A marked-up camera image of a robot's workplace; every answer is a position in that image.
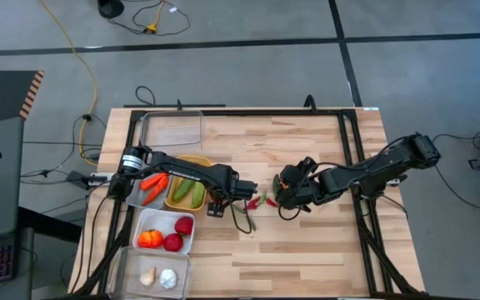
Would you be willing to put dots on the black round base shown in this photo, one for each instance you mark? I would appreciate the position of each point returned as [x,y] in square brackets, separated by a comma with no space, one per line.
[111,7]

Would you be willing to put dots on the yellow plug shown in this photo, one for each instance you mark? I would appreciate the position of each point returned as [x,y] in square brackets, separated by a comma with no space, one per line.
[151,28]

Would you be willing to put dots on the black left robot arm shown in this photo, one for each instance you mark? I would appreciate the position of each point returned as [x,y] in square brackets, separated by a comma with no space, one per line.
[190,171]

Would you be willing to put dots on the black mat orange striped edge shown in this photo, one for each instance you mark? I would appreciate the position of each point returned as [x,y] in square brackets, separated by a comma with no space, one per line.
[2,96]

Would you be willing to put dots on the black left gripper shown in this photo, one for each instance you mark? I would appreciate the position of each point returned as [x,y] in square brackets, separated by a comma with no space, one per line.
[242,189]

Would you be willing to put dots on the white garlic bulb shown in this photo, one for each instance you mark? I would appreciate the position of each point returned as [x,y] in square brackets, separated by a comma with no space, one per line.
[168,278]

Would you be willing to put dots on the pale green cucumber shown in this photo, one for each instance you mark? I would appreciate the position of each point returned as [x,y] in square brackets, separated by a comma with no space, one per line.
[198,195]

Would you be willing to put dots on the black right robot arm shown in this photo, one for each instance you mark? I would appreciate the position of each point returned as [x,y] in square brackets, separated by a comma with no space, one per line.
[381,164]

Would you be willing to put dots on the red chili pepper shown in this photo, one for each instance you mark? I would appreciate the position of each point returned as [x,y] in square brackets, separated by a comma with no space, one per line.
[253,203]
[271,203]

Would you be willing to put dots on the white plastic bin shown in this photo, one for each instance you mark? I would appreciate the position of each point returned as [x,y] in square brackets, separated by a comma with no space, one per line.
[156,221]

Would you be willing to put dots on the clear plastic bin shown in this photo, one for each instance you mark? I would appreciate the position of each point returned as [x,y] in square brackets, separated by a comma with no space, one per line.
[119,271]
[173,133]

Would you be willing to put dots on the orange carrot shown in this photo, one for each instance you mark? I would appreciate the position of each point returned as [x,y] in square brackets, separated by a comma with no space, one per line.
[156,192]
[153,181]

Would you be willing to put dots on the orange red tomato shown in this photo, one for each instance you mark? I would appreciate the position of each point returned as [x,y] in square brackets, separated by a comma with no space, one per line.
[150,239]

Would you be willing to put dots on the black metal bar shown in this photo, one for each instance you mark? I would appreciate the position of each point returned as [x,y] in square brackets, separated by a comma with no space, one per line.
[161,106]

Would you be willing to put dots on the green chili pepper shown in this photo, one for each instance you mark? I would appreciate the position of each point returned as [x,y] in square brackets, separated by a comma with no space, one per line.
[263,196]

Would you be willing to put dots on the cream garlic clove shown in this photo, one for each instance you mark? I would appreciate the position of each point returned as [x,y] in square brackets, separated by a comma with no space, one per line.
[148,278]

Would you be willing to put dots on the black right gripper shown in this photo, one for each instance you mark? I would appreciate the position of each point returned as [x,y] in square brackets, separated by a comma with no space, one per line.
[302,189]

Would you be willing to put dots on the black metal table frame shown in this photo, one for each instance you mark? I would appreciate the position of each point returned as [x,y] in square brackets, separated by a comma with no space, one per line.
[265,112]

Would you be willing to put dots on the yellow plastic bin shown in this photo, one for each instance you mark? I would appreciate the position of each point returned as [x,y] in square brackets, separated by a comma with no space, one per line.
[203,164]

